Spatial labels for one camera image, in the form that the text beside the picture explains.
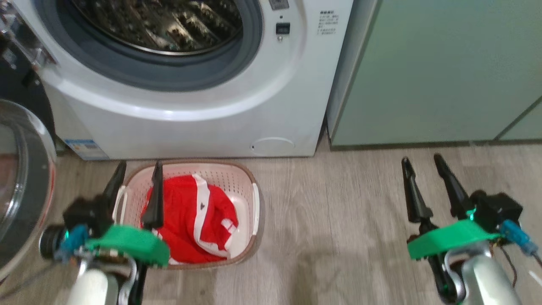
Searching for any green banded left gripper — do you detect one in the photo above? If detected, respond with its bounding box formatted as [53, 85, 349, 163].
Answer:
[85, 160, 171, 305]

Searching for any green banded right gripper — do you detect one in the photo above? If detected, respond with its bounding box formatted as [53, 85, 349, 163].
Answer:
[401, 153, 502, 303]

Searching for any washing machine glass door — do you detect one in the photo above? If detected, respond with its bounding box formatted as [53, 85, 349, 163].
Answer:
[0, 25, 58, 282]

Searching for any white front-load washing machine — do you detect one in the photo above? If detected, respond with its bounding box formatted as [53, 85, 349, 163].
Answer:
[8, 0, 354, 161]

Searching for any grey rubber door gasket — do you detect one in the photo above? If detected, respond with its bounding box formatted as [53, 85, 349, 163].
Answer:
[34, 0, 263, 92]

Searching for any blue white energy label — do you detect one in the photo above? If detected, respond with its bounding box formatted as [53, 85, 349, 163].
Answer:
[64, 139, 110, 161]

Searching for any cream perforated laundry basket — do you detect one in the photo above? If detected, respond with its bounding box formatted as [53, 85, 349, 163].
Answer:
[112, 160, 261, 270]

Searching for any pale green cabinet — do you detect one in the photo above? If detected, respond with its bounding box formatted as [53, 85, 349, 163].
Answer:
[326, 0, 542, 149]

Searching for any round filter cover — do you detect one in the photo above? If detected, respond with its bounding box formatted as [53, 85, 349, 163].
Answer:
[250, 137, 296, 156]

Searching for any blue left camera connector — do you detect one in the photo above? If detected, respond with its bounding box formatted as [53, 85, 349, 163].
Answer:
[55, 225, 89, 261]

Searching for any blue camera connector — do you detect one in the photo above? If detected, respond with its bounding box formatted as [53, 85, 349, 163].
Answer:
[500, 219, 539, 257]
[55, 225, 89, 261]

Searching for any blue right camera connector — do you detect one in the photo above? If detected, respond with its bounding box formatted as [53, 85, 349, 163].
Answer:
[500, 219, 539, 257]

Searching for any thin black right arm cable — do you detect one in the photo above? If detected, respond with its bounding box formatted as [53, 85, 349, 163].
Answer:
[500, 241, 542, 288]

